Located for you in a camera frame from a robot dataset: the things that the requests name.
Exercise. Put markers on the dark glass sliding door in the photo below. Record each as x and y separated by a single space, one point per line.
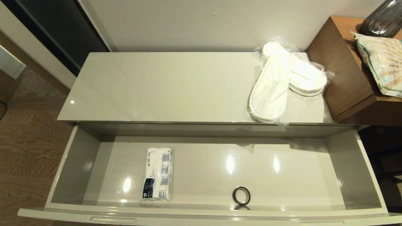
62 25

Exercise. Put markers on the green-trimmed snack bag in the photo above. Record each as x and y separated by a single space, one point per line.
384 62

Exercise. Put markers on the brown wooden side table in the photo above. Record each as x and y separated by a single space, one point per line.
342 69

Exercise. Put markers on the glossy white cabinet drawer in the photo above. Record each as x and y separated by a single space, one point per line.
204 169

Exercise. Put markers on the white tissue packet blue print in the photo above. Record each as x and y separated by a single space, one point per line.
157 175

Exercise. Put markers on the dark ribbed glass vase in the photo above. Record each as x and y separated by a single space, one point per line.
383 20

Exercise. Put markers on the bagged white slippers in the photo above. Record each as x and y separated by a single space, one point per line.
307 78
270 94

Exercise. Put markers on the black tape roll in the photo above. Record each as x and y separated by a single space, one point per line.
235 195

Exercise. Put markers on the white box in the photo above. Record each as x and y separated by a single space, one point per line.
9 64

